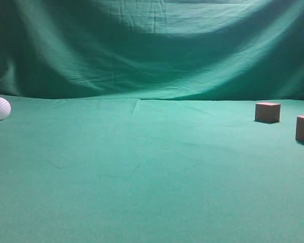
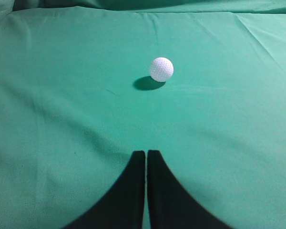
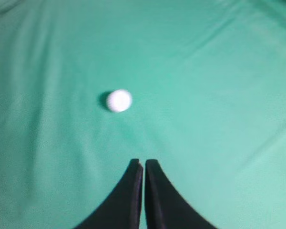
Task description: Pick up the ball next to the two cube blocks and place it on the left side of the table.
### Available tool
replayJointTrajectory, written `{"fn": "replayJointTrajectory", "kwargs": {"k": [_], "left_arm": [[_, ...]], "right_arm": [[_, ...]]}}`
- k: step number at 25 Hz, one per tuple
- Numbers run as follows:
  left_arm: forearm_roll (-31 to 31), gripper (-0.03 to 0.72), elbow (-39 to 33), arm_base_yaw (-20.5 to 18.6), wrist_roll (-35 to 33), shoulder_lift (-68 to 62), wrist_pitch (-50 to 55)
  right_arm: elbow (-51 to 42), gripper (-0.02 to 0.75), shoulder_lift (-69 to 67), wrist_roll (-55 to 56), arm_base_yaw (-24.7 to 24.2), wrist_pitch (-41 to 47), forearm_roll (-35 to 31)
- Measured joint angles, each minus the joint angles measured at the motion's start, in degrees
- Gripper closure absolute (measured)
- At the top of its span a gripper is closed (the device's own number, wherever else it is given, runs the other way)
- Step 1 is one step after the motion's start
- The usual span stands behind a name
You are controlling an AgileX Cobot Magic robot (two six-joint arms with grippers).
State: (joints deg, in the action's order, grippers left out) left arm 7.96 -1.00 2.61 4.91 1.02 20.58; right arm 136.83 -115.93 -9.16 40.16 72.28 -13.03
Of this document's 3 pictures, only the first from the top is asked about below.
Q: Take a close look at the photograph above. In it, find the green cloth backdrop and cover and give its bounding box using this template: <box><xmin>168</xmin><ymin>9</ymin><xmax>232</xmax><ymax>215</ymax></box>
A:
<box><xmin>0</xmin><ymin>1</ymin><xmax>304</xmax><ymax>242</ymax></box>

